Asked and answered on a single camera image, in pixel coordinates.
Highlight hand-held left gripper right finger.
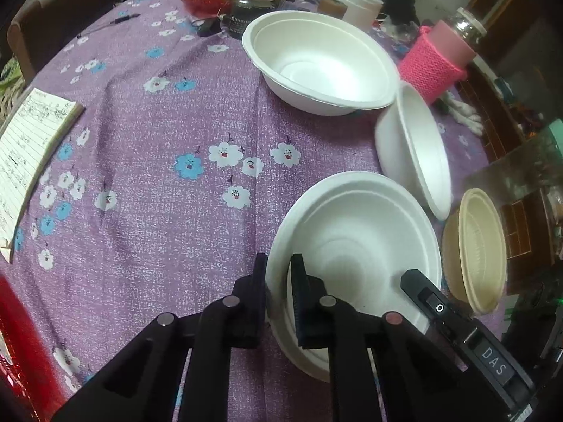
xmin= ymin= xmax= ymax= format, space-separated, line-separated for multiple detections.
xmin=291 ymin=254 xmax=498 ymax=422

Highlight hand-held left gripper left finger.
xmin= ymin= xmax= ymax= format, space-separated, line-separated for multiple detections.
xmin=53 ymin=254 xmax=267 ymax=422

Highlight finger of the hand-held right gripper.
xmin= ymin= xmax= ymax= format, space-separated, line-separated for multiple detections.
xmin=400 ymin=269 xmax=538 ymax=418

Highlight cream plastic bowl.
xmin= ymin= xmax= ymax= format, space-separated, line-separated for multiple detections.
xmin=441 ymin=188 xmax=508 ymax=316

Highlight white paper bowl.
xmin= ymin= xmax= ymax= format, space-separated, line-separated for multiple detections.
xmin=265 ymin=171 xmax=442 ymax=383
xmin=375 ymin=80 xmax=453 ymax=221
xmin=242 ymin=9 xmax=400 ymax=117

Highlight red shiny cloth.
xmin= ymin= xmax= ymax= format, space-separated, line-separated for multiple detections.
xmin=0 ymin=273 xmax=49 ymax=422

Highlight bottle with pink knitted sleeve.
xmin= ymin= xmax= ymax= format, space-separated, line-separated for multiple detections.
xmin=399 ymin=6 xmax=488 ymax=106

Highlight lined paper notebook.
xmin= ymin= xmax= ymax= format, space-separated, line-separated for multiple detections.
xmin=0 ymin=88 xmax=85 ymax=264

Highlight black electric motor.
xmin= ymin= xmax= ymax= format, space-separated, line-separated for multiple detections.
xmin=222 ymin=0 xmax=276 ymax=40

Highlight brown tape roll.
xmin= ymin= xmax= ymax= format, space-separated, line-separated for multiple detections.
xmin=319 ymin=0 xmax=348 ymax=17

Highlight clear plastic lid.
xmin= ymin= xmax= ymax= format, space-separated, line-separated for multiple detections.
xmin=281 ymin=0 xmax=324 ymax=12

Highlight white plastic jar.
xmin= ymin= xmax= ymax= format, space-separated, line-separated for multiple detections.
xmin=330 ymin=0 xmax=383 ymax=31

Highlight black ballpoint pen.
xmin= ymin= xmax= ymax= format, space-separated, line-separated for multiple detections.
xmin=77 ymin=13 xmax=141 ymax=38

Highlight green white crocheted cloth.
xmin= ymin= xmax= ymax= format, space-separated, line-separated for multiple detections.
xmin=0 ymin=59 xmax=23 ymax=119

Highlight brown chair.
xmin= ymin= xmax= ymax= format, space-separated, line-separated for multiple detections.
xmin=6 ymin=0 xmax=133 ymax=84

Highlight white cord tassels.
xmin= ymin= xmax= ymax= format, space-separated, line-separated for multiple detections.
xmin=433 ymin=92 xmax=485 ymax=135

